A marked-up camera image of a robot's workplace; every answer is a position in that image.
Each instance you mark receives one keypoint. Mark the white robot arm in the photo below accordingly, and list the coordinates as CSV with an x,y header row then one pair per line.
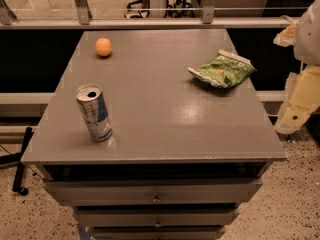
x,y
302,89

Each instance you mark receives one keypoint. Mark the black stand leg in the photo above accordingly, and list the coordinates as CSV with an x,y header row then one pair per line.
x,y
16,158

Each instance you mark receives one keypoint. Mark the green jalapeno chip bag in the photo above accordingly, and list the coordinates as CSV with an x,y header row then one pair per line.
x,y
225,70

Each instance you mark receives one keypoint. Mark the glass railing with metal posts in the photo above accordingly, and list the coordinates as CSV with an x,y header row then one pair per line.
x,y
97,15

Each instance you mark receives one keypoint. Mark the silver blue drink can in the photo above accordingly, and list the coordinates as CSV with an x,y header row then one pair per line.
x,y
94,111

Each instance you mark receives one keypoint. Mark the orange fruit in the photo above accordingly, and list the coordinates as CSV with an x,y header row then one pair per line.
x,y
103,47

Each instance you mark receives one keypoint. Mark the top grey drawer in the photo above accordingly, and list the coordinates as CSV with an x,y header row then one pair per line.
x,y
89,193

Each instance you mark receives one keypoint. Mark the black office chair base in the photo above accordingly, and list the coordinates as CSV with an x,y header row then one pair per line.
x,y
159,9

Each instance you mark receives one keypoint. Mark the grey drawer cabinet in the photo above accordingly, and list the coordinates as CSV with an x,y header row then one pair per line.
x,y
166,125

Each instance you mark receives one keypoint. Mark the middle grey drawer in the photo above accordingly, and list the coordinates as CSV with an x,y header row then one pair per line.
x,y
156,217

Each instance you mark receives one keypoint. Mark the grey drawer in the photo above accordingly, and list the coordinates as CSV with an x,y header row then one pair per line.
x,y
156,217
89,193
165,233

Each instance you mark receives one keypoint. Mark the bottom grey drawer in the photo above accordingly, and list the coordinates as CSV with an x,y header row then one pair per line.
x,y
165,233

